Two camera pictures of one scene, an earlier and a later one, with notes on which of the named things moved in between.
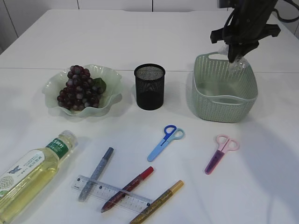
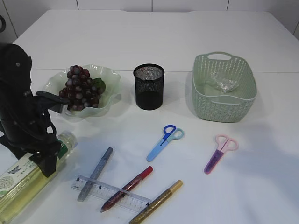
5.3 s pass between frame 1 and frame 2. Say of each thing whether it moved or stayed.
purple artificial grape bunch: stayed
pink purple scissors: stayed
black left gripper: moved
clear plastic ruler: stayed
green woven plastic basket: stayed
